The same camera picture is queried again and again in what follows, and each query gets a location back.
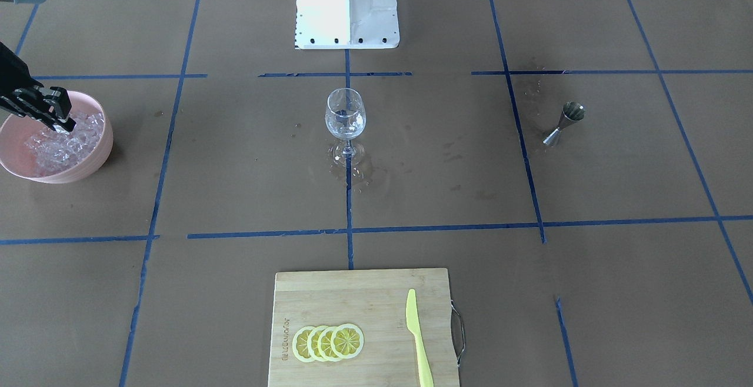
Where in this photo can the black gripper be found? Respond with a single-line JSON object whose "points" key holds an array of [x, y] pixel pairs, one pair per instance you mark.
{"points": [[30, 100]]}

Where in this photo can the steel double jigger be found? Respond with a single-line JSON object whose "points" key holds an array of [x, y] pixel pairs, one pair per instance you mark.
{"points": [[571, 113]]}

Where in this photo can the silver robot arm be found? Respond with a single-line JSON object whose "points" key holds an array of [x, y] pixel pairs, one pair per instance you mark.
{"points": [[25, 97]]}

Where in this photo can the ice cubes pile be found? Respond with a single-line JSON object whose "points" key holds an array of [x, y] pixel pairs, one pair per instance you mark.
{"points": [[53, 153]]}

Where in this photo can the clear wine glass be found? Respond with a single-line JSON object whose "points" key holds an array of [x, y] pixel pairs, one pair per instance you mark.
{"points": [[345, 118]]}

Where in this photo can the pink bowl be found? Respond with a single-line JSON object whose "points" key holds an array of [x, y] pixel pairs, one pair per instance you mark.
{"points": [[18, 161]]}

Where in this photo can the lemon slice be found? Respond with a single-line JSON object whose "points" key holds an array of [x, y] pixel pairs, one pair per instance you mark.
{"points": [[325, 345], [347, 341], [312, 343], [300, 344]]}

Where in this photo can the yellow plastic knife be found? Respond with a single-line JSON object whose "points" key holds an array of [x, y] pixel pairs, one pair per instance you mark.
{"points": [[425, 377]]}

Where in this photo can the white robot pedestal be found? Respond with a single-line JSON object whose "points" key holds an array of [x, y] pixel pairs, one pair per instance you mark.
{"points": [[346, 24]]}

